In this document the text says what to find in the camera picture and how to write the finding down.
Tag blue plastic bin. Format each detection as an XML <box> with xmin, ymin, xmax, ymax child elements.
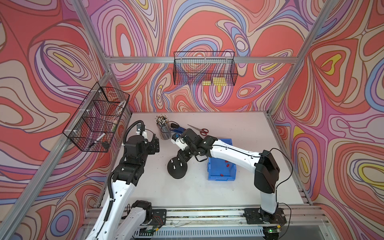
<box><xmin>206</xmin><ymin>137</ymin><xmax>237</xmax><ymax>182</ymax></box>

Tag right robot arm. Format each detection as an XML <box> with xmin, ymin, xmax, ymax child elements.
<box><xmin>167</xmin><ymin>129</ymin><xmax>287</xmax><ymax>224</ymax></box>

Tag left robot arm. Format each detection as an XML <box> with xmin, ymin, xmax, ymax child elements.
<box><xmin>87</xmin><ymin>120</ymin><xmax>160</xmax><ymax>240</ymax></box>

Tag black round screw base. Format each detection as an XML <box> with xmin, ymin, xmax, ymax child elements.
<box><xmin>167</xmin><ymin>157</ymin><xmax>188</xmax><ymax>179</ymax></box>

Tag metal pen cup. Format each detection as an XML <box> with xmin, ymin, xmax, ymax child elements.
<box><xmin>155</xmin><ymin>114</ymin><xmax>172</xmax><ymax>140</ymax></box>

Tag blue black stapler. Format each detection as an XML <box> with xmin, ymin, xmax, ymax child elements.
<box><xmin>170</xmin><ymin>123</ymin><xmax>186</xmax><ymax>135</ymax></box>

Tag white marker in basket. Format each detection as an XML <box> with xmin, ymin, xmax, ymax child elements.
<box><xmin>88</xmin><ymin>133</ymin><xmax>106</xmax><ymax>148</ymax></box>

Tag yellow sticky note pad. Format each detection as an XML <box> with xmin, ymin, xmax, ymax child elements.
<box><xmin>212</xmin><ymin>77</ymin><xmax>227</xmax><ymax>86</ymax></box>

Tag red handled scissors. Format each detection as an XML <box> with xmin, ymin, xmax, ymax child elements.
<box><xmin>189</xmin><ymin>125</ymin><xmax>209</xmax><ymax>136</ymax></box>

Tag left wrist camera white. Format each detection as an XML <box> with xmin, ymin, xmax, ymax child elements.
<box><xmin>136</xmin><ymin>123</ymin><xmax>149</xmax><ymax>141</ymax></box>

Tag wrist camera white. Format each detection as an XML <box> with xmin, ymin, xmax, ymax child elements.
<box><xmin>136</xmin><ymin>123</ymin><xmax>149</xmax><ymax>141</ymax></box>
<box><xmin>171</xmin><ymin>133</ymin><xmax>188</xmax><ymax>151</ymax></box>

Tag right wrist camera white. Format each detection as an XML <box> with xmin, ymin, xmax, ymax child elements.
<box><xmin>171</xmin><ymin>133</ymin><xmax>188</xmax><ymax>151</ymax></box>

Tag black wire basket left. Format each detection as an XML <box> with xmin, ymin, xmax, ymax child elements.
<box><xmin>63</xmin><ymin>83</ymin><xmax>130</xmax><ymax>153</ymax></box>

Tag black wire basket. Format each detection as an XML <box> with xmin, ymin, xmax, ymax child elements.
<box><xmin>173</xmin><ymin>50</ymin><xmax>239</xmax><ymax>86</ymax></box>
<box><xmin>63</xmin><ymin>83</ymin><xmax>130</xmax><ymax>153</ymax></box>

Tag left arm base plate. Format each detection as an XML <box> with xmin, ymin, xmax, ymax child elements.
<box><xmin>125</xmin><ymin>208</ymin><xmax>168</xmax><ymax>226</ymax></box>

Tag black wire basket back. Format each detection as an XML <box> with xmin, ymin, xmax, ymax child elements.
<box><xmin>173</xmin><ymin>50</ymin><xmax>239</xmax><ymax>86</ymax></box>

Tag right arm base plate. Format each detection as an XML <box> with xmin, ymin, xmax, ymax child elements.
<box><xmin>243</xmin><ymin>208</ymin><xmax>287</xmax><ymax>226</ymax></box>

